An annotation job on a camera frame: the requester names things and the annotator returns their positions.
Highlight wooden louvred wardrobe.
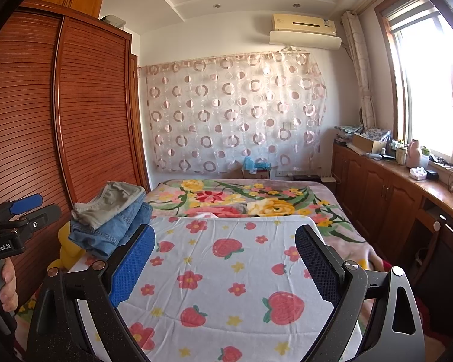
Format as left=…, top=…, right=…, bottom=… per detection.
left=0, top=0, right=150, bottom=312

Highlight floral blanket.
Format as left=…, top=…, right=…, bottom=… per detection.
left=143, top=179, right=386, bottom=273

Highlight white air conditioner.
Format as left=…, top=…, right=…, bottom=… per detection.
left=271, top=13, right=337, bottom=33

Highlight wooden cabinet counter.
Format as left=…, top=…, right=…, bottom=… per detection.
left=332, top=142, right=453, bottom=310

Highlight white air deflector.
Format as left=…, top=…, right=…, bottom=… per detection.
left=268, top=30, right=342, bottom=51

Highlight person's left hand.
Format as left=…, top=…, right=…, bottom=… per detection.
left=0, top=259, right=19, bottom=315

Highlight circle-patterned sheer curtain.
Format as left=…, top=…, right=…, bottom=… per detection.
left=137, top=47, right=328, bottom=176

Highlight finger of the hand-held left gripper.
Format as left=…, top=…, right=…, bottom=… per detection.
left=0, top=193, right=44, bottom=227
left=0, top=204, right=62, bottom=239

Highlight blue plastic bag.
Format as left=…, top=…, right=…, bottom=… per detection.
left=243, top=155, right=271, bottom=170

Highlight stack of books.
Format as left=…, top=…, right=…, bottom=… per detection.
left=334, top=126, right=358, bottom=146

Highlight strawberry flower print bed sheet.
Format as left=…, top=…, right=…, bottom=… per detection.
left=66, top=215, right=364, bottom=362

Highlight open brown cardboard box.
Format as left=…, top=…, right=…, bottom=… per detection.
left=351, top=133, right=388, bottom=154

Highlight folded blue jeans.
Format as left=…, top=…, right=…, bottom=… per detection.
left=67, top=201, right=154, bottom=262

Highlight grey box on wardrobe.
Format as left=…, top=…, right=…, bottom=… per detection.
left=100, top=14, right=127, bottom=31

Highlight yellow plush toy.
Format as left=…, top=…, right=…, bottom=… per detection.
left=47, top=221, right=88, bottom=273

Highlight beige patterned window curtain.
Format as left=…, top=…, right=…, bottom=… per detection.
left=341, top=11, right=377, bottom=131

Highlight black chair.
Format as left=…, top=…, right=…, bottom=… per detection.
left=411, top=214, right=453, bottom=312

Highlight small printed cardboard box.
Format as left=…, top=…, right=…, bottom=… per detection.
left=241, top=167, right=271, bottom=180

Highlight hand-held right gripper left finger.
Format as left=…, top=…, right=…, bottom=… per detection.
left=26, top=223, right=156, bottom=362

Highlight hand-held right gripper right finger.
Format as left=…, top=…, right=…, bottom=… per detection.
left=294, top=224, right=426, bottom=362

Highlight wooden-framed window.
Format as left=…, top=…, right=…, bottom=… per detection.
left=375, top=0, right=453, bottom=182

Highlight grey-green pants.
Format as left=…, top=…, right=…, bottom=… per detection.
left=71, top=181, right=146, bottom=230

